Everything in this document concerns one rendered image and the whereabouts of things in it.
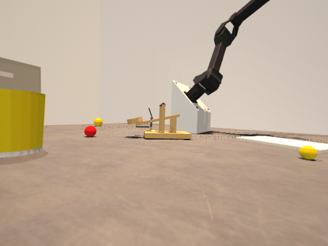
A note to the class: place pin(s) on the yellow ball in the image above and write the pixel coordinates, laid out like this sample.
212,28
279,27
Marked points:
308,152
98,121

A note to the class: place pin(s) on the red ball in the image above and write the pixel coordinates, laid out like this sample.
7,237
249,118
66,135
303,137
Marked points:
90,131

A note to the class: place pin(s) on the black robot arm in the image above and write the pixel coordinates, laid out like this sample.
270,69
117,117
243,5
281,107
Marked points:
211,78

